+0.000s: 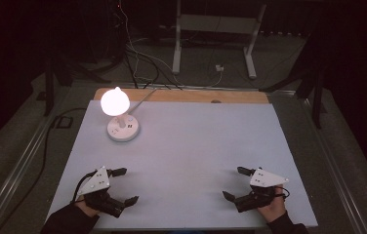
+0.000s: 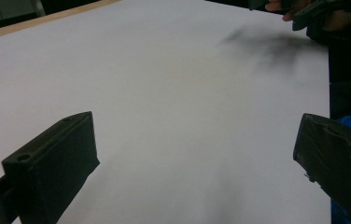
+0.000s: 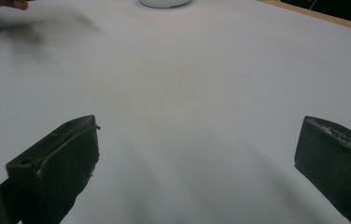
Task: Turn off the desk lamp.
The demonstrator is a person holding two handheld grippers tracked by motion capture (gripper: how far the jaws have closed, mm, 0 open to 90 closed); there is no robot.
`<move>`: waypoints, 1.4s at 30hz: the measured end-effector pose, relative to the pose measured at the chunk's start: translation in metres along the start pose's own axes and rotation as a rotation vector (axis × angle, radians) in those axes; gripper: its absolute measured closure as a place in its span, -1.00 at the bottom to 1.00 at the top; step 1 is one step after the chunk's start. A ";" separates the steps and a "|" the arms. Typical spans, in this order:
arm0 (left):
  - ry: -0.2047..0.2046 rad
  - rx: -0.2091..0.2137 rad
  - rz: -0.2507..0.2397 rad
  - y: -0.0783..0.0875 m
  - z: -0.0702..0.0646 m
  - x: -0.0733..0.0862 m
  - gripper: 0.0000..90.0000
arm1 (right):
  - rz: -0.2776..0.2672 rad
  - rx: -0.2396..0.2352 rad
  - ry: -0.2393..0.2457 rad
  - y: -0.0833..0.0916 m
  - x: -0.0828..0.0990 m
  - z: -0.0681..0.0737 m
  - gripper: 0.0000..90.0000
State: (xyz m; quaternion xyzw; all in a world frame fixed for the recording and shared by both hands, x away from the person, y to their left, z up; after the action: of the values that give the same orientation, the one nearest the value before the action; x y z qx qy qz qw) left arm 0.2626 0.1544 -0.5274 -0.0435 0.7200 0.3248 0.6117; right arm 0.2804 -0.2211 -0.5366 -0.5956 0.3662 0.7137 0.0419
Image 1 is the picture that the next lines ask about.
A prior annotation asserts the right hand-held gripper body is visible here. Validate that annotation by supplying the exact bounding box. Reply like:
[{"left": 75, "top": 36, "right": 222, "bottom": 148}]
[{"left": 233, "top": 167, "right": 290, "bottom": 214}]

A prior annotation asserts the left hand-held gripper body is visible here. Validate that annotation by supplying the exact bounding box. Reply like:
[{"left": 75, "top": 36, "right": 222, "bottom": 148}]
[{"left": 76, "top": 166, "right": 128, "bottom": 219}]

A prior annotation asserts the person's left hand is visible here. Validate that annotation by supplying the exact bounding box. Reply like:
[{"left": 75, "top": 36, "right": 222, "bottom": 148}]
[{"left": 73, "top": 198, "right": 102, "bottom": 218}]

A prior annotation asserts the person's right hand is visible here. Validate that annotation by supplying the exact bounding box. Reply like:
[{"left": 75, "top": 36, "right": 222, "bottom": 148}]
[{"left": 257, "top": 184, "right": 288, "bottom": 224}]

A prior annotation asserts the white table mat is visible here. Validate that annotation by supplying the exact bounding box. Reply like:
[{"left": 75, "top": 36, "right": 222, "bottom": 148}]
[{"left": 46, "top": 99, "right": 319, "bottom": 231}]

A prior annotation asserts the white glowing table lamp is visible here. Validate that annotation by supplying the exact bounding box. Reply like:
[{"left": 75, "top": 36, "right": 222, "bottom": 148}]
[{"left": 100, "top": 86, "right": 141, "bottom": 143}]

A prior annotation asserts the black tripod stand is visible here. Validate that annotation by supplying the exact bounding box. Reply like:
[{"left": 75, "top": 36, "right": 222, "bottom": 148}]
[
  {"left": 259, "top": 48, "right": 327, "bottom": 130},
  {"left": 42, "top": 53, "right": 112, "bottom": 117}
]

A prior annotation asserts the grey metal stand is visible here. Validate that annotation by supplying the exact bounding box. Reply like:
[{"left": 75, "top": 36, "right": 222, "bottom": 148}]
[{"left": 171, "top": 0, "right": 267, "bottom": 81}]

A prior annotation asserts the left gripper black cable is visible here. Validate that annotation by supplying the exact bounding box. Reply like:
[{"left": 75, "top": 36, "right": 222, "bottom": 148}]
[{"left": 71, "top": 169, "right": 99, "bottom": 205}]

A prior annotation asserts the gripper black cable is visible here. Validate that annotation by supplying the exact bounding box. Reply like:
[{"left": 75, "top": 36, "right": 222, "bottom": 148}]
[
  {"left": 71, "top": 169, "right": 99, "bottom": 205},
  {"left": 274, "top": 185, "right": 291, "bottom": 200}
]

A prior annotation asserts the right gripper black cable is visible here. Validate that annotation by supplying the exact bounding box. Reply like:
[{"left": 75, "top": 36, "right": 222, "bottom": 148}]
[{"left": 274, "top": 185, "right": 291, "bottom": 200}]

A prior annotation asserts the long black floor cable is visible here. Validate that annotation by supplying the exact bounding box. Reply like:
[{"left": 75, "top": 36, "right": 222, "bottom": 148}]
[{"left": 0, "top": 107, "right": 88, "bottom": 234}]

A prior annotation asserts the metal floor rail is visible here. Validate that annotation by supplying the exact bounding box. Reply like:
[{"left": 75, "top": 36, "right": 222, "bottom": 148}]
[
  {"left": 265, "top": 89, "right": 367, "bottom": 234},
  {"left": 0, "top": 82, "right": 75, "bottom": 234}
]

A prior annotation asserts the white lamp cable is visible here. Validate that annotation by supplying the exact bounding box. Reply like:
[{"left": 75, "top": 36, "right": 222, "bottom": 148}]
[{"left": 127, "top": 87, "right": 159, "bottom": 115}]

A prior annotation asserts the black floor cables bundle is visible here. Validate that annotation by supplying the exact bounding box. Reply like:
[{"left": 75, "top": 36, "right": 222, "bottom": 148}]
[{"left": 123, "top": 45, "right": 184, "bottom": 91}]

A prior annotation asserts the thin white floor cable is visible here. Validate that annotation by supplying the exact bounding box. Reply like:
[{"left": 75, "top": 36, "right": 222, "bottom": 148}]
[{"left": 118, "top": 0, "right": 224, "bottom": 90}]

